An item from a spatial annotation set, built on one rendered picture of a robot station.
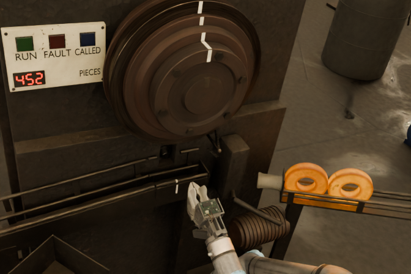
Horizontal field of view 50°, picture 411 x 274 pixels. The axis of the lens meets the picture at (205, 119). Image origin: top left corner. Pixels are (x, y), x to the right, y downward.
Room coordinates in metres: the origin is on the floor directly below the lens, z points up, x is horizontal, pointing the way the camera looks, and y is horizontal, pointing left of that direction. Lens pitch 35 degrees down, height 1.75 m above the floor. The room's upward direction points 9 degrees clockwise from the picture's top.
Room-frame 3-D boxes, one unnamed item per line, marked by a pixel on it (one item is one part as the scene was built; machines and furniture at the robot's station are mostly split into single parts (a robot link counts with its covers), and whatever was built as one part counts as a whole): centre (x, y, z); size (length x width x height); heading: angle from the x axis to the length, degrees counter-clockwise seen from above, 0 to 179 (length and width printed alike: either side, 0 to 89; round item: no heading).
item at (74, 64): (1.04, 0.42, 1.15); 0.26 x 0.02 x 0.18; 121
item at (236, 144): (1.25, -0.12, 0.68); 0.11 x 0.08 x 0.24; 31
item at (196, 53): (1.04, 0.03, 1.11); 0.28 x 0.06 x 0.28; 121
